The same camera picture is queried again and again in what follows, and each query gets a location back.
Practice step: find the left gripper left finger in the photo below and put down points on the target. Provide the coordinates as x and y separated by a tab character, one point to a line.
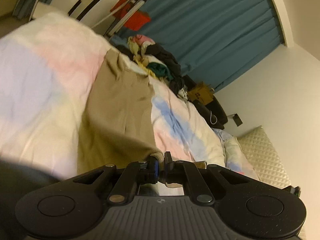
129	180

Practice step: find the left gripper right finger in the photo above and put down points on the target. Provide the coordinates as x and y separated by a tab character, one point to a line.
188	175

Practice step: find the tan t-shirt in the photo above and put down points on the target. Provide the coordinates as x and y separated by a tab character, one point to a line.
116	125

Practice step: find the pile of clothes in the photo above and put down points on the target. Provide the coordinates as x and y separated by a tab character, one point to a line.
155	60

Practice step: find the black chair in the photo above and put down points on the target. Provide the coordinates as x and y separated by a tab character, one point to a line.
213	112

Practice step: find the brown paper bag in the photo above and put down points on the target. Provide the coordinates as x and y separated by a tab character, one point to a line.
202	93

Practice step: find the quilted white pillow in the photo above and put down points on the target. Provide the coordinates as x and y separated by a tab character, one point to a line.
262	155

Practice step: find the blue curtain right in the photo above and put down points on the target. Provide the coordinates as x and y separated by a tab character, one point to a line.
214	41

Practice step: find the red cloth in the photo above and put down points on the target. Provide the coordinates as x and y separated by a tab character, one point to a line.
136	21

